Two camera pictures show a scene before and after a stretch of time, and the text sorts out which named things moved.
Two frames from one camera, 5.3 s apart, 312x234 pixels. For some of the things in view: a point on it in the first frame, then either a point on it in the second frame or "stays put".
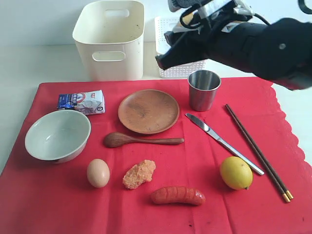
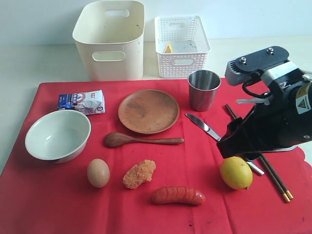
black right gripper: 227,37 -> 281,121
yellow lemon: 236,173 stays put
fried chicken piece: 136,175 stays put
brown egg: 98,173 stays put
